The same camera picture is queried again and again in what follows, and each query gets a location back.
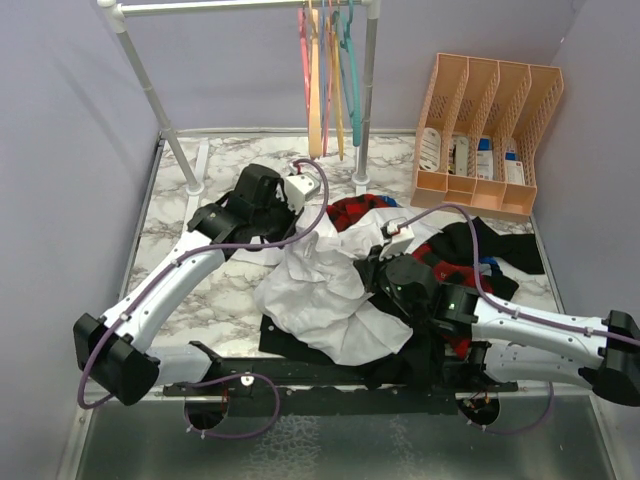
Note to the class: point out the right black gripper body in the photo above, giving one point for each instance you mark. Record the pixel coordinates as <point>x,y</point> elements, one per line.
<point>377,279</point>

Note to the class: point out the white shirt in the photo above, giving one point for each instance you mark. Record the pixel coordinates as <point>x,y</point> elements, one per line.
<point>324,257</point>

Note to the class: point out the pink hanger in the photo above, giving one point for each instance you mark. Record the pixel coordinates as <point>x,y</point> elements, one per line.
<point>303,32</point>

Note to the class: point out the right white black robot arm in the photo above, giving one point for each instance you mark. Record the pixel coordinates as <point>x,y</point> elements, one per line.
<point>517,343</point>

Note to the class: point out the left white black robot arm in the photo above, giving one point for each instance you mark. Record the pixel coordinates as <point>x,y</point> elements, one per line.
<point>114,350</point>

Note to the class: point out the red black plaid shirt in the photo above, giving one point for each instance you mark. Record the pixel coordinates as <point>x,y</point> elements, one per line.
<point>348,212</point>

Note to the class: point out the cream orange hanger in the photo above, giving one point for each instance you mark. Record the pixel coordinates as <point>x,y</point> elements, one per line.
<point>315,125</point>

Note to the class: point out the teal hanger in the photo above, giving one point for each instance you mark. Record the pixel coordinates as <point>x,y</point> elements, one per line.
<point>348,69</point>

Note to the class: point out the yellow hanger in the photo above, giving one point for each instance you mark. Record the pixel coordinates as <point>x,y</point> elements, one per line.
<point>336,81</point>

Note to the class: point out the black garment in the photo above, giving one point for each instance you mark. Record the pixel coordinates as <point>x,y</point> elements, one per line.
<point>380,360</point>
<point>520,251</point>

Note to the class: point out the white remote in organizer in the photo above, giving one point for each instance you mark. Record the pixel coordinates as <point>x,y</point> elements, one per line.
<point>430,150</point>

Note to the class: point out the peach plastic file organizer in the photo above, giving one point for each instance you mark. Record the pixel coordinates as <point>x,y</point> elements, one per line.
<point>479,97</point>

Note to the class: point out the white blue red box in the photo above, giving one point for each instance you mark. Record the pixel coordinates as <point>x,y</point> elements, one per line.
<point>514,169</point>

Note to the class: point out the white metal clothes rack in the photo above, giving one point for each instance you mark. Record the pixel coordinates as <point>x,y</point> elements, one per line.
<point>184,56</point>

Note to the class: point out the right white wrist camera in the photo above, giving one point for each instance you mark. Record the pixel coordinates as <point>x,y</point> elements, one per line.
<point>397,238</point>

